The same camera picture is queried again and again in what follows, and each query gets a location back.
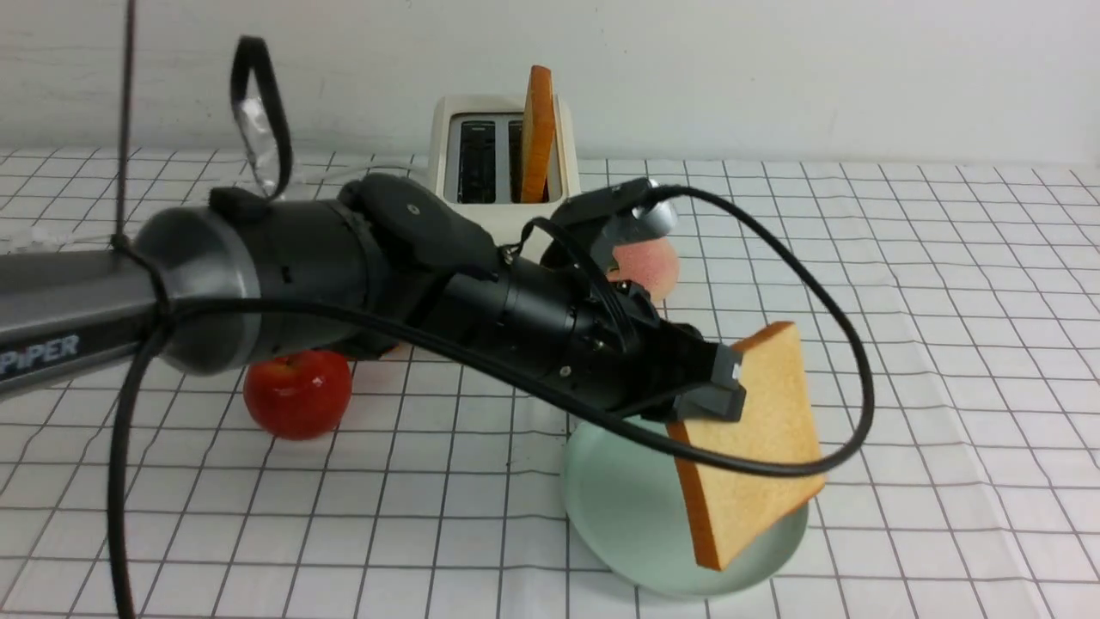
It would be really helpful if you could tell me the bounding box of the white two-slot toaster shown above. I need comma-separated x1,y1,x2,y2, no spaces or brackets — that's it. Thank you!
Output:
428,95,581,246

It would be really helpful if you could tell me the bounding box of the light green plate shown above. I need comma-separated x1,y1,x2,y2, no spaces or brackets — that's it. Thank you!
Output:
561,422,810,599

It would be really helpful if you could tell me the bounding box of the white toaster power cable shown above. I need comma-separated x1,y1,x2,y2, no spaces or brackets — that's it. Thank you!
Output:
0,161,429,254

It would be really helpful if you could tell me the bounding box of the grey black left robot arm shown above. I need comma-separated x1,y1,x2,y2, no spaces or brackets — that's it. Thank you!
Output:
3,174,746,422

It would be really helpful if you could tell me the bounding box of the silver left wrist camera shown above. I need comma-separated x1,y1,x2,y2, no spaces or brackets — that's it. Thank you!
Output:
550,178,677,269

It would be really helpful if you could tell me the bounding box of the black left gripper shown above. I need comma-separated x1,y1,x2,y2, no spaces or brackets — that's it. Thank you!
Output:
593,285,747,424

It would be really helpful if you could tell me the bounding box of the black left camera cable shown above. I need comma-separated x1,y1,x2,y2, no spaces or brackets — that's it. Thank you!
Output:
107,184,876,619

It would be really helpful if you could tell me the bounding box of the pink fake peach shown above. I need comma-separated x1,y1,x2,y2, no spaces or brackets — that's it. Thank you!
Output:
608,237,680,306

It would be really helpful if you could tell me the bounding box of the white checkered tablecloth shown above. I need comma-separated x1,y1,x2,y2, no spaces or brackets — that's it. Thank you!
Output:
1,158,1099,618

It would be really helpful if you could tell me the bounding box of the red fake apple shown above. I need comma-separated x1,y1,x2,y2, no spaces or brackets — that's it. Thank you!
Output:
242,350,352,440

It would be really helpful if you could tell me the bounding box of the toast slice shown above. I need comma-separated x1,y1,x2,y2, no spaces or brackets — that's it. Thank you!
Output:
666,322,826,571
520,65,556,205

